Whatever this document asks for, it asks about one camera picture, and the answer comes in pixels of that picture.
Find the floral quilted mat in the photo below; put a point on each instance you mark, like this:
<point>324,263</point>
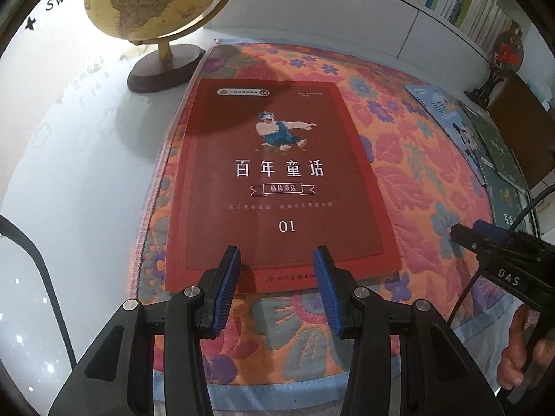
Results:
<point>412,160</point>

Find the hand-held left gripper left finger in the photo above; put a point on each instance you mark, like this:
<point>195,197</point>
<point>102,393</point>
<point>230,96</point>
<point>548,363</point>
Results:
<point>227,286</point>

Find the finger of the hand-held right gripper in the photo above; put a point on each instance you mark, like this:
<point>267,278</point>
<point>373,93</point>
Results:
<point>466,236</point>

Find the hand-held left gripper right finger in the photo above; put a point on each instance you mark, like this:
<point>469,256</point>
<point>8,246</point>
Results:
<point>327,294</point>

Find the teal green book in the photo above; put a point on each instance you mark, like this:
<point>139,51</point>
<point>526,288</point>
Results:
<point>507,199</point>

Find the dark carved ornament stand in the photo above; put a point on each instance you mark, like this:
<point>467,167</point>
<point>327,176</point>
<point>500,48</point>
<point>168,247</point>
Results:
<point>507,52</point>

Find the red storybook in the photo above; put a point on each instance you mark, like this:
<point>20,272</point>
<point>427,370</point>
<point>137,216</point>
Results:
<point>277,182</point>

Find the olive green insect book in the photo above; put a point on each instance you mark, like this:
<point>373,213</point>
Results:
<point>494,143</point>

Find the brown wooden cabinet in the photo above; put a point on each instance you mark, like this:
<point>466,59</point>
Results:
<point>524,117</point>

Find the person's right hand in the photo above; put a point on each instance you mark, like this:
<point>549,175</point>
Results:
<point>514,346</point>

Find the white bookcase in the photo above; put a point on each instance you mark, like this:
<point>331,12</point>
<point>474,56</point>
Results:
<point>347,21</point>

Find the antique style globe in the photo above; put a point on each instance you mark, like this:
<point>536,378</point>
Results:
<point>143,0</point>

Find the light blue poetry book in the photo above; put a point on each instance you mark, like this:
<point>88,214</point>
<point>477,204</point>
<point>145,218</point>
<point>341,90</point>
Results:
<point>446,112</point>

